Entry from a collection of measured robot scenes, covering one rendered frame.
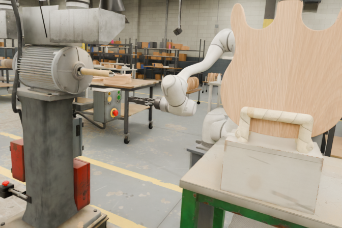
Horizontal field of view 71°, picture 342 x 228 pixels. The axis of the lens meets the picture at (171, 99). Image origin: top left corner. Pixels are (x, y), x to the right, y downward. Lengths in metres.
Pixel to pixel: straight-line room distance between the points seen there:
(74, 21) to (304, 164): 1.01
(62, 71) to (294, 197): 1.10
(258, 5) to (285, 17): 11.52
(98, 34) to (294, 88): 0.75
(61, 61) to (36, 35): 0.25
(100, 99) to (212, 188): 0.94
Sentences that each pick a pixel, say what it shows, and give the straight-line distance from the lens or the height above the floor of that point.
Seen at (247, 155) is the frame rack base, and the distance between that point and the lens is 0.80.
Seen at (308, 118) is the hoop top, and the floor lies 1.20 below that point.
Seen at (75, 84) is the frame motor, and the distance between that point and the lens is 1.37.
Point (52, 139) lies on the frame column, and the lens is 1.55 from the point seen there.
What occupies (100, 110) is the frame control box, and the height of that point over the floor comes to 1.00.
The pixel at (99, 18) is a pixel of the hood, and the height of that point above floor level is 1.49.
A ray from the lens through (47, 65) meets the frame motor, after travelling 1.38.
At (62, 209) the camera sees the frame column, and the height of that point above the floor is 0.38.
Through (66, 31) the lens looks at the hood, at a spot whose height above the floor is 1.44.
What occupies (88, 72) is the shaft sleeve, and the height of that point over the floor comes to 1.25.
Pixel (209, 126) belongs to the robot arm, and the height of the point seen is 0.88.
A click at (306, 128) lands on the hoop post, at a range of 0.78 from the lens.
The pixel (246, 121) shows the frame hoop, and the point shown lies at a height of 1.17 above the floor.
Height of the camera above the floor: 1.35
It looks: 10 degrees down
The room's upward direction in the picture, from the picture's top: 3 degrees clockwise
